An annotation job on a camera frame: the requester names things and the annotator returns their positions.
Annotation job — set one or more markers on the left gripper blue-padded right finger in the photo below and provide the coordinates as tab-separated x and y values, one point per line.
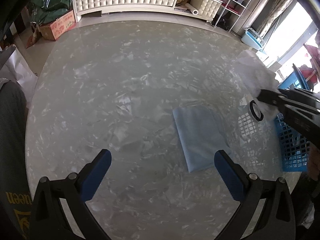
277	219

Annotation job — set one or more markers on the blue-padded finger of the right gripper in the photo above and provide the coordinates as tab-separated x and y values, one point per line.
279	100
298	93

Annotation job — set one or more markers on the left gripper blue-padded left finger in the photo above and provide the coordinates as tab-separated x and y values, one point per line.
48	219

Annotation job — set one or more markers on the light blue cloth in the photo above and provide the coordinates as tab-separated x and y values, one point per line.
201	135

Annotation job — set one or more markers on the pink clothes pile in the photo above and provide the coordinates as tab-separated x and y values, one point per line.
311	74

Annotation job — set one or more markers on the blue plastic laundry basket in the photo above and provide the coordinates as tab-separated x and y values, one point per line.
294	147

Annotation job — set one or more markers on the blue white mop bucket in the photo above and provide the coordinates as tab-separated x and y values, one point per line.
253	39

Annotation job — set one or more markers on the patterned curtain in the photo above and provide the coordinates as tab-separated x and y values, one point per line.
277	8

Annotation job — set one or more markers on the white metal shelf rack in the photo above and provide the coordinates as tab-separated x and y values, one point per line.
230	12

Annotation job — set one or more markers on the tall standing air conditioner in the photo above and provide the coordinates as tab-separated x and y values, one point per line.
249	15

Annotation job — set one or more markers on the white paper roll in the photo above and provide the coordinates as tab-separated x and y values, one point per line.
192	9

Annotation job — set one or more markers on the white tufted TV cabinet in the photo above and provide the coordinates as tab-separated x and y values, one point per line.
207	8

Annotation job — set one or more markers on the cardboard box on floor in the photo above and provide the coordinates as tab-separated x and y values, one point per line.
52	31

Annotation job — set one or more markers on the dark green plastic bag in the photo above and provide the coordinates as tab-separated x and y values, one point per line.
46	11

